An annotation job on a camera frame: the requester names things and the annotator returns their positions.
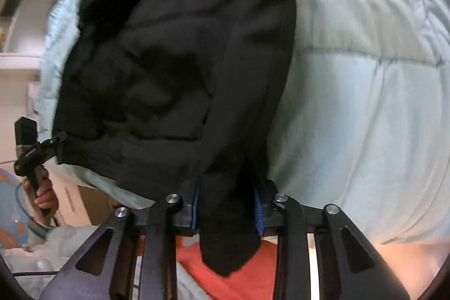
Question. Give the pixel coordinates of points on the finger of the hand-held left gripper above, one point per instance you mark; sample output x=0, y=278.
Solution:
x=58, y=138

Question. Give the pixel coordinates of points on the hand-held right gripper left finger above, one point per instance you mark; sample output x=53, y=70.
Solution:
x=195, y=212

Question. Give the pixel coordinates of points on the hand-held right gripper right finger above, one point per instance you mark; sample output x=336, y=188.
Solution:
x=258, y=215

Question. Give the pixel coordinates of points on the black hooded jacket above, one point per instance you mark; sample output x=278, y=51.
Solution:
x=158, y=75

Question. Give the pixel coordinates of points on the person's left hand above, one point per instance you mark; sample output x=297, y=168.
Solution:
x=44, y=189

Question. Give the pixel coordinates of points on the blue and orange globe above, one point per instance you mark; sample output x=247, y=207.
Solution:
x=10, y=208

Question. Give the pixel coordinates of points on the orange cloth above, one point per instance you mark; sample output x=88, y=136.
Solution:
x=242, y=279

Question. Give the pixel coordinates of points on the cardboard box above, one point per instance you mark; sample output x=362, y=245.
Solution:
x=96, y=203

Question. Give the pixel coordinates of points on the light blue duvet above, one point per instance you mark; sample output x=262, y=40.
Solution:
x=351, y=92

